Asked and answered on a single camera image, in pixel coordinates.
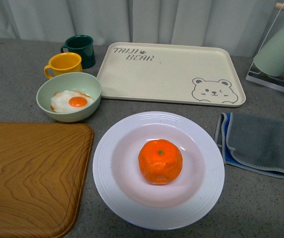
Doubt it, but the orange fruit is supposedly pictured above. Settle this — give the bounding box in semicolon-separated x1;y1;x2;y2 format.
138;139;183;185

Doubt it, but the white ribbed plate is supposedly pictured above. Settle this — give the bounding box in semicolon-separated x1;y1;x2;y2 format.
93;112;225;230

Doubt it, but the light green bowl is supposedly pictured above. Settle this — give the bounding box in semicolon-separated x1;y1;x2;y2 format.
36;72;102;122

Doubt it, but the cream bear serving tray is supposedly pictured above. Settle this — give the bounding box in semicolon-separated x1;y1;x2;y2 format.
97;42;246;107

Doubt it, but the fried egg toy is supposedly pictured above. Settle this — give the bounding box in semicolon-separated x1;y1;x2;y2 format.
50;90;94;114

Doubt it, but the dark green mug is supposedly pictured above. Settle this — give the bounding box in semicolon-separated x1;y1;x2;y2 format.
60;35;96;69

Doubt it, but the yellow mug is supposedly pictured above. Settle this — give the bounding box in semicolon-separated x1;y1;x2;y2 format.
44;52;83;79

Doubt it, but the wooden cutting board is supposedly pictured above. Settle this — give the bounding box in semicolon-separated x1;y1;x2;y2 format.
0;122;94;238

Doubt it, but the grey folded cloth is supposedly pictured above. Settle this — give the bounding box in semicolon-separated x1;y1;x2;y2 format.
214;113;284;179

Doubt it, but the grey curtain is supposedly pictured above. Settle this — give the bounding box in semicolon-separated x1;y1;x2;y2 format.
0;0;284;57

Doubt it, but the green plastic cup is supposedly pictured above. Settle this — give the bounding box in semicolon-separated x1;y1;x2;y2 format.
253;27;284;76

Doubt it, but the white cup rack wooden handle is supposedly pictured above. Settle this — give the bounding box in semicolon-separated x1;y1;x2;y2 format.
246;3;284;92

